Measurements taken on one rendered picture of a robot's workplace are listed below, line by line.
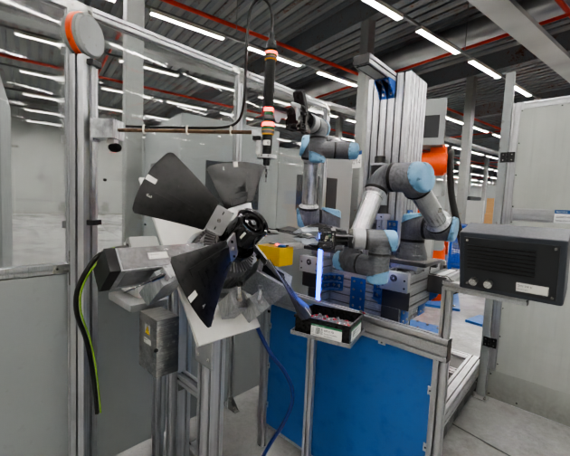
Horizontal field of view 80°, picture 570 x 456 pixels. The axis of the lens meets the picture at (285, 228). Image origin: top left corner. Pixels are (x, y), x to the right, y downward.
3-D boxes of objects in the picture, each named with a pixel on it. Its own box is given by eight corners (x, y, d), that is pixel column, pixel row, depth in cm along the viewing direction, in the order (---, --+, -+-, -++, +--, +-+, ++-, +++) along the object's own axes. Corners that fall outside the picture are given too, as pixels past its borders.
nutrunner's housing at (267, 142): (260, 165, 119) (265, 29, 115) (261, 166, 123) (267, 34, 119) (270, 165, 118) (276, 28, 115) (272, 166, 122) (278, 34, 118)
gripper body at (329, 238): (318, 229, 116) (354, 231, 115) (318, 224, 125) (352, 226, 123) (318, 251, 118) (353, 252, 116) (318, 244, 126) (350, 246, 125)
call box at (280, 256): (256, 264, 172) (257, 243, 171) (270, 262, 179) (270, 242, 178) (279, 270, 161) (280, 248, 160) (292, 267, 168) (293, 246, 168)
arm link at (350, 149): (343, 156, 195) (358, 165, 148) (324, 156, 196) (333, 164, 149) (345, 136, 192) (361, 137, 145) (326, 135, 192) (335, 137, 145)
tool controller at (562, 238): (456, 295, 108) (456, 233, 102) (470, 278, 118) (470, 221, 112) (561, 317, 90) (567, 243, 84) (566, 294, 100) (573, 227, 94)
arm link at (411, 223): (406, 237, 178) (408, 211, 177) (432, 240, 169) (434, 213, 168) (395, 238, 170) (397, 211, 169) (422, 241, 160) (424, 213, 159)
